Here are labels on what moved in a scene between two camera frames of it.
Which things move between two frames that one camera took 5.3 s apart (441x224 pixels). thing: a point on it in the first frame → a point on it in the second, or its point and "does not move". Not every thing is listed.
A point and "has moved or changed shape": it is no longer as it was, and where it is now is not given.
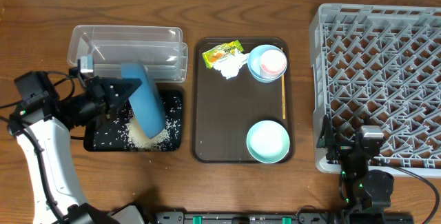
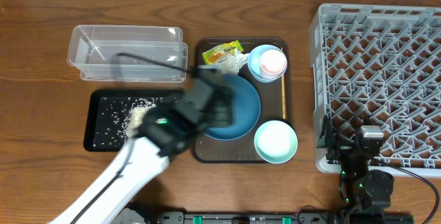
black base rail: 269,217 does not move
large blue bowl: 145,100 → 246,110
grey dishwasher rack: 379,65 does not move
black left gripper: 101,91 → 222,113
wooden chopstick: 283,92 does not move
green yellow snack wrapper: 209,56 does not move
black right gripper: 328,138 does not move
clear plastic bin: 160,47 does not move
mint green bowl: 268,141 has moved or changed shape
